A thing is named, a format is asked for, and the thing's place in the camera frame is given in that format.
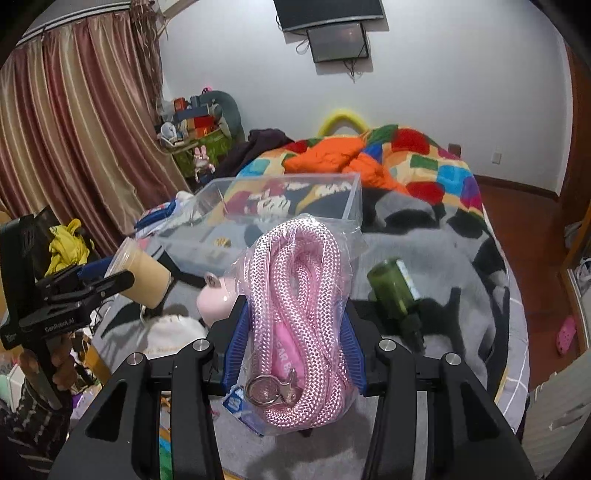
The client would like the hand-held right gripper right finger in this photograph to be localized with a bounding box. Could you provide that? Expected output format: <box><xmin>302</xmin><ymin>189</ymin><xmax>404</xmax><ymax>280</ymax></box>
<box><xmin>344</xmin><ymin>302</ymin><xmax>550</xmax><ymax>480</ymax></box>

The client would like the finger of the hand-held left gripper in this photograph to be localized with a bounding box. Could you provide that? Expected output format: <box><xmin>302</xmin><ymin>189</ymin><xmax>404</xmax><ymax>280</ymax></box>
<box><xmin>39</xmin><ymin>269</ymin><xmax>136</xmax><ymax>311</ymax></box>
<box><xmin>69</xmin><ymin>258</ymin><xmax>114</xmax><ymax>282</ymax></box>

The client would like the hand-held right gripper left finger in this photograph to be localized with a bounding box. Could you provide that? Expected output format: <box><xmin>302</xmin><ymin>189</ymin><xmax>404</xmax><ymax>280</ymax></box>
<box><xmin>48</xmin><ymin>295</ymin><xmax>252</xmax><ymax>480</ymax></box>

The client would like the beige plastic cup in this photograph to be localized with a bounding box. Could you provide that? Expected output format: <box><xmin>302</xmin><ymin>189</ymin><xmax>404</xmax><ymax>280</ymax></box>
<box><xmin>105</xmin><ymin>239</ymin><xmax>172</xmax><ymax>309</ymax></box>

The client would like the white drawstring bag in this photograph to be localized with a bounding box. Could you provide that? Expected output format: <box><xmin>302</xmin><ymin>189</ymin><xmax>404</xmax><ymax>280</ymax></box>
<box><xmin>137</xmin><ymin>314</ymin><xmax>208</xmax><ymax>365</ymax></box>

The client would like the pink rope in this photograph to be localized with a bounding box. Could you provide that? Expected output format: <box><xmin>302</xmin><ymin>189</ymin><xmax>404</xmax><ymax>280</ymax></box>
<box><xmin>223</xmin><ymin>213</ymin><xmax>370</xmax><ymax>437</ymax></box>

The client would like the clear plastic box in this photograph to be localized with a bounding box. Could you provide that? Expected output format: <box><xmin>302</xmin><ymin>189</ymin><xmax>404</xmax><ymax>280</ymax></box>
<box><xmin>159</xmin><ymin>173</ymin><xmax>363</xmax><ymax>278</ymax></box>

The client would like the person's left forearm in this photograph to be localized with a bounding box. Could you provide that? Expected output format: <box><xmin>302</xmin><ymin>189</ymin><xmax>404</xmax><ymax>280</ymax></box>
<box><xmin>0</xmin><ymin>381</ymin><xmax>75</xmax><ymax>469</ymax></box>

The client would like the person's left hand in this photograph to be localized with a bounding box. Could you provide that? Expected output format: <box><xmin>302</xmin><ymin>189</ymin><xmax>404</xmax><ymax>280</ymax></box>
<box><xmin>21</xmin><ymin>335</ymin><xmax>79</xmax><ymax>393</ymax></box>

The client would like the yellow cloth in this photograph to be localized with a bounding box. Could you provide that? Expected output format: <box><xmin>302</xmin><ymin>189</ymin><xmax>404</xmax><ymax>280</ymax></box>
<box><xmin>48</xmin><ymin>219</ymin><xmax>90</xmax><ymax>273</ymax></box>

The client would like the pink rounded toy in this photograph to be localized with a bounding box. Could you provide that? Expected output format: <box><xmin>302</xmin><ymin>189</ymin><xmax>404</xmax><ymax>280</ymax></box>
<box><xmin>196</xmin><ymin>272</ymin><xmax>242</xmax><ymax>326</ymax></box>

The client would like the green glass bottle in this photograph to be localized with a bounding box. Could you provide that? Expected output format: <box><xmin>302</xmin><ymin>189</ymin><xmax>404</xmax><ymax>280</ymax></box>
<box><xmin>367</xmin><ymin>258</ymin><xmax>426</xmax><ymax>354</ymax></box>

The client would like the blue pouch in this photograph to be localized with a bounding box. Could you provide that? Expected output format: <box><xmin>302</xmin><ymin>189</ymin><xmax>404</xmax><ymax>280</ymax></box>
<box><xmin>134</xmin><ymin>200</ymin><xmax>185</xmax><ymax>232</ymax></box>

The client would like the grey black patterned blanket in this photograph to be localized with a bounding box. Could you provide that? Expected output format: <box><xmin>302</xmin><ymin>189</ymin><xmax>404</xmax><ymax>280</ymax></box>
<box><xmin>92</xmin><ymin>189</ymin><xmax>529</xmax><ymax>480</ymax></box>

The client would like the striped brown curtain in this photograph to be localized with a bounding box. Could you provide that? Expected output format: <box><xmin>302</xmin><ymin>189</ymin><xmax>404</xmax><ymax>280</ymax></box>
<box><xmin>0</xmin><ymin>7</ymin><xmax>195</xmax><ymax>259</ymax></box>

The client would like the pink bunny toy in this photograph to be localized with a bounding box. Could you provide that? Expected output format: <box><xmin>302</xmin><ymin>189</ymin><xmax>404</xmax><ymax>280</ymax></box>
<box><xmin>193</xmin><ymin>147</ymin><xmax>214</xmax><ymax>183</ymax></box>

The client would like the cartoon printed blanket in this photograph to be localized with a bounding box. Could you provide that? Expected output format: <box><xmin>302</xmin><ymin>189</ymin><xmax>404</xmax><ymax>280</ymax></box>
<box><xmin>226</xmin><ymin>178</ymin><xmax>356</xmax><ymax>217</ymax></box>

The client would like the green storage box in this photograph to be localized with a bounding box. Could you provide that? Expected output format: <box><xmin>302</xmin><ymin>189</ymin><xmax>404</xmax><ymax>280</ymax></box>
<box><xmin>173</xmin><ymin>131</ymin><xmax>234</xmax><ymax>178</ymax></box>

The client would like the pile of colourful boxes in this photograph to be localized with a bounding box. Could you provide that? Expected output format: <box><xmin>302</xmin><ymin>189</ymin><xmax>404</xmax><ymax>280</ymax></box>
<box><xmin>159</xmin><ymin>95</ymin><xmax>222</xmax><ymax>144</ymax></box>

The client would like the orange puffer jacket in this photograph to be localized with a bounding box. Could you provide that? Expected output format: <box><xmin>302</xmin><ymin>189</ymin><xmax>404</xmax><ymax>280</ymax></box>
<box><xmin>283</xmin><ymin>137</ymin><xmax>411</xmax><ymax>197</ymax></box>

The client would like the dark purple cloth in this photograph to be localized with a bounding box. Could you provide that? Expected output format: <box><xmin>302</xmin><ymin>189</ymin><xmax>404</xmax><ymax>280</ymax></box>
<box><xmin>217</xmin><ymin>129</ymin><xmax>295</xmax><ymax>178</ymax></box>

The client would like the grey green neck pillow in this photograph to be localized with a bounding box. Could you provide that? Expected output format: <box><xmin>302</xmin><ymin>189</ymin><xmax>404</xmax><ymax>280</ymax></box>
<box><xmin>203</xmin><ymin>91</ymin><xmax>245</xmax><ymax>139</ymax></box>

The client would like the white slotted plastic panel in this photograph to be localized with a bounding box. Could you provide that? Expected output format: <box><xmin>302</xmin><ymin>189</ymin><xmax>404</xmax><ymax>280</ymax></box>
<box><xmin>522</xmin><ymin>351</ymin><xmax>591</xmax><ymax>478</ymax></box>

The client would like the colourful patchwork quilt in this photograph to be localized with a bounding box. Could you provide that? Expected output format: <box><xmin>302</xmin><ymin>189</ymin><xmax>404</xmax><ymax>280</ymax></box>
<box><xmin>235</xmin><ymin>124</ymin><xmax>485</xmax><ymax>213</ymax></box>

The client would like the pink clog shoe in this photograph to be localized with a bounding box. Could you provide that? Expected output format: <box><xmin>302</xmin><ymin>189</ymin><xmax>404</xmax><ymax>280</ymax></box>
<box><xmin>555</xmin><ymin>316</ymin><xmax>578</xmax><ymax>355</ymax></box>

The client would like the yellow curved pillow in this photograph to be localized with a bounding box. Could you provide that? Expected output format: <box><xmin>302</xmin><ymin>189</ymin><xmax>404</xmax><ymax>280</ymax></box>
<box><xmin>320</xmin><ymin>109</ymin><xmax>370</xmax><ymax>138</ymax></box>

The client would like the wooden wardrobe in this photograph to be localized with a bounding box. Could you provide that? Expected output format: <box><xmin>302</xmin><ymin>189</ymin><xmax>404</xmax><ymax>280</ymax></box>
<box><xmin>558</xmin><ymin>46</ymin><xmax>591</xmax><ymax>301</ymax></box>

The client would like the small black wall monitor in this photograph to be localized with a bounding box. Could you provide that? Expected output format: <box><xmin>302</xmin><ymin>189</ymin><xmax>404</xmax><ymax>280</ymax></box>
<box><xmin>307</xmin><ymin>22</ymin><xmax>369</xmax><ymax>64</ymax></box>

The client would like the black wall television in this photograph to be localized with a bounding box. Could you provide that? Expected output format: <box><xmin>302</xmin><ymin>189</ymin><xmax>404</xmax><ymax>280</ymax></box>
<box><xmin>273</xmin><ymin>0</ymin><xmax>385</xmax><ymax>33</ymax></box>

